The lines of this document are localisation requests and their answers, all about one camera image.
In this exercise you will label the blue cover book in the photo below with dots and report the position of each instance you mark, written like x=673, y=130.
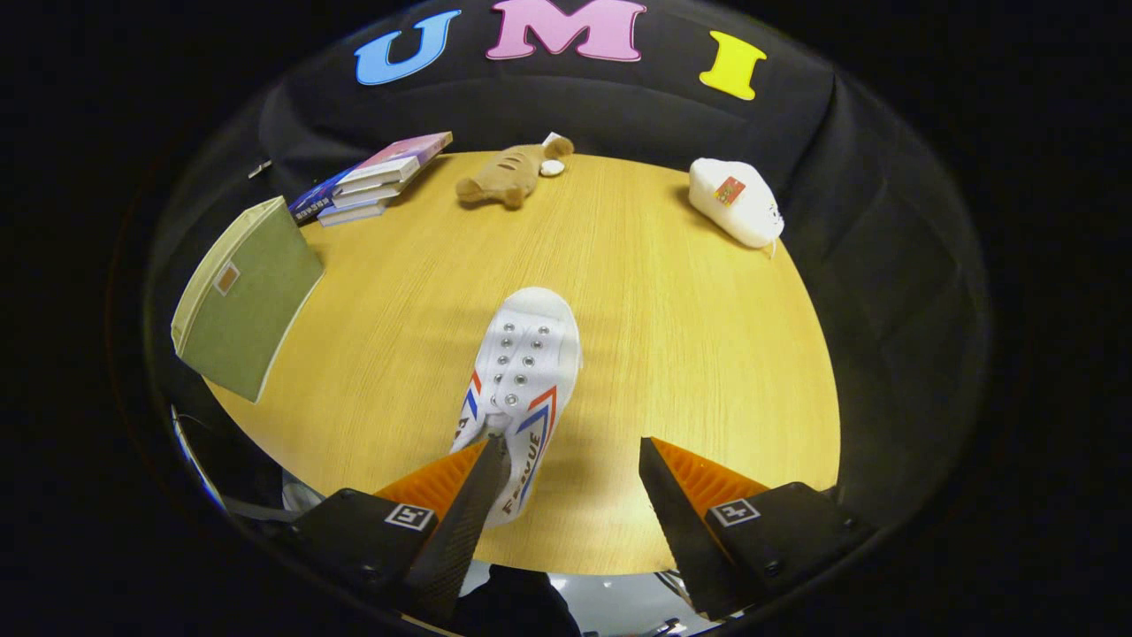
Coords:
x=309, y=202

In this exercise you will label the white striped canvas shoe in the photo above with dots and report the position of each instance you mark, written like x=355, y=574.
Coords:
x=539, y=314

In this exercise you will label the green fabric storage box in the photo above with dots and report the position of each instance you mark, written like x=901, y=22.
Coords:
x=252, y=318

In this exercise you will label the pink cover book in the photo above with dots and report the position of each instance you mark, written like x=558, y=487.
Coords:
x=398, y=155

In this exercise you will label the white cover book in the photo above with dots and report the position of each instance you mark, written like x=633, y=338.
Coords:
x=367, y=195

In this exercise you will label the white cloth clip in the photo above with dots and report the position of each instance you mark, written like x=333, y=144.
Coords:
x=259, y=168

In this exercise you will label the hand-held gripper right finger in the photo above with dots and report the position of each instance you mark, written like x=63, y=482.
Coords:
x=676, y=522

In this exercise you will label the grey-blue cover book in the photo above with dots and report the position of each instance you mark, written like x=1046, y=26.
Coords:
x=352, y=213

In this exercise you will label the white soft pouch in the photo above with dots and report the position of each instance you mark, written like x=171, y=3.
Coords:
x=747, y=221

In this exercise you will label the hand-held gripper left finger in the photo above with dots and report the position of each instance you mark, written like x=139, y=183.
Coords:
x=469, y=531

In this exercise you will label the person's dark clothing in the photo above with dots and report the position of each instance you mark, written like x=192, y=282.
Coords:
x=513, y=606

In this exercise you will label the brown plush toy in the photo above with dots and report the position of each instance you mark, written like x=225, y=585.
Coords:
x=508, y=172

